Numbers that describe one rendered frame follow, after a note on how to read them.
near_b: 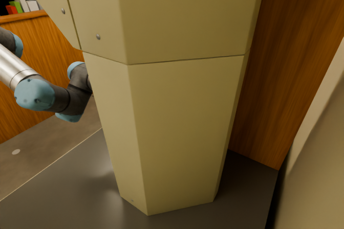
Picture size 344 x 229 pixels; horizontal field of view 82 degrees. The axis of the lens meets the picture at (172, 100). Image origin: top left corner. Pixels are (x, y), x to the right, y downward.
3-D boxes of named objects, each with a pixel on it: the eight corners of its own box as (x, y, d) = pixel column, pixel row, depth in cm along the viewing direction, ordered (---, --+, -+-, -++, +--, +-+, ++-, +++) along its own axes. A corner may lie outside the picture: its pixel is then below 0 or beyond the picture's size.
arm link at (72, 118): (39, 112, 58) (55, 78, 59) (64, 115, 69) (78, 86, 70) (61, 123, 56) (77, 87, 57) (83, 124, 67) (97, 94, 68)
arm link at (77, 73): (79, 87, 71) (89, 65, 72) (100, 95, 66) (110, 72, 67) (60, 79, 64) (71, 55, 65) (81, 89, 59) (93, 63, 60)
